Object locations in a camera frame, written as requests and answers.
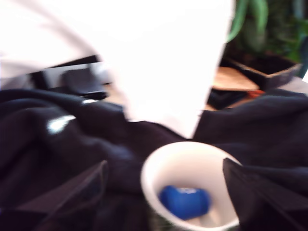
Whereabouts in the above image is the black fleece cloth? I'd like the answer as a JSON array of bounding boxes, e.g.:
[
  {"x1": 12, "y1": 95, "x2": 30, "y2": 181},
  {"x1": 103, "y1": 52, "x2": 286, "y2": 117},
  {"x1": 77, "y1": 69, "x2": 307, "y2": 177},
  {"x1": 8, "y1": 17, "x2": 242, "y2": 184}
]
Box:
[{"x1": 0, "y1": 88, "x2": 308, "y2": 231}]

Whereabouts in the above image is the green floral coffee cup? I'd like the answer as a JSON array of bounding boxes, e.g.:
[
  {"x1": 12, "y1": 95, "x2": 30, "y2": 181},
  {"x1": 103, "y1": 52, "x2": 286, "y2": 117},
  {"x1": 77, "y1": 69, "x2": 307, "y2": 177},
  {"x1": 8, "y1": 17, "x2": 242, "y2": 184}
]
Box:
[{"x1": 140, "y1": 141, "x2": 244, "y2": 231}]

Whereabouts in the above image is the blue coffee capsule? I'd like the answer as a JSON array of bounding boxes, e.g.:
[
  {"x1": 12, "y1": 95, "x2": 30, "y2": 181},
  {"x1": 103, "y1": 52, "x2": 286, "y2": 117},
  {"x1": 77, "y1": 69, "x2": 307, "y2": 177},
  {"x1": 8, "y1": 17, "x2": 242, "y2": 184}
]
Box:
[{"x1": 158, "y1": 184, "x2": 211, "y2": 221}]

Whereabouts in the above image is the black planter tray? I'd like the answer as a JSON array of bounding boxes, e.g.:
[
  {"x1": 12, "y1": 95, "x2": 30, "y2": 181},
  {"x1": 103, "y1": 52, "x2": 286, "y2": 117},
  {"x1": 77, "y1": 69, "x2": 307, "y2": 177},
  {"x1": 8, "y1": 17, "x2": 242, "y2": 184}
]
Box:
[{"x1": 227, "y1": 53, "x2": 303, "y2": 90}]

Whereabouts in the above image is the green leafy plant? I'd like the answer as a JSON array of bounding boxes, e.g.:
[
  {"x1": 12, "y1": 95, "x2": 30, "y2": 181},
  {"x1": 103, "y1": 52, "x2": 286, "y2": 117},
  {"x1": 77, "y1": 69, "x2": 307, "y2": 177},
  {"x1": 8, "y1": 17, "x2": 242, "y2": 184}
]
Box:
[{"x1": 226, "y1": 0, "x2": 308, "y2": 61}]

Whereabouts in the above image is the white hanging cloth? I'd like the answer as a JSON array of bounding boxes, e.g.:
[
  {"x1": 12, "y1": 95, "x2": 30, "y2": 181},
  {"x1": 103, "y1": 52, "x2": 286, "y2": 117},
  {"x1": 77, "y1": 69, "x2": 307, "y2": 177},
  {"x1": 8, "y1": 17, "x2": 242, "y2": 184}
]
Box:
[{"x1": 0, "y1": 0, "x2": 236, "y2": 140}]

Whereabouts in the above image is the flat black box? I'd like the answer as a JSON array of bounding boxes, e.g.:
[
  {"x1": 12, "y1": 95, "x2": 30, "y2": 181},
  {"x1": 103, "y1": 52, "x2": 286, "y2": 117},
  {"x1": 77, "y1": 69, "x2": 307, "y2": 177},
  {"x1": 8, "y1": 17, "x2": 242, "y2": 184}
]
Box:
[{"x1": 62, "y1": 67, "x2": 108, "y2": 97}]

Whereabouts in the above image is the black shelf frame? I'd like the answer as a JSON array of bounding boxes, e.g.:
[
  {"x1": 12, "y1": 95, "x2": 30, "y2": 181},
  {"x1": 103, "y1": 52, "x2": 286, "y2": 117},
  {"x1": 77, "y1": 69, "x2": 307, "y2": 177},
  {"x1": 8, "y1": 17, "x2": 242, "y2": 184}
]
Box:
[{"x1": 30, "y1": 55, "x2": 103, "y2": 90}]

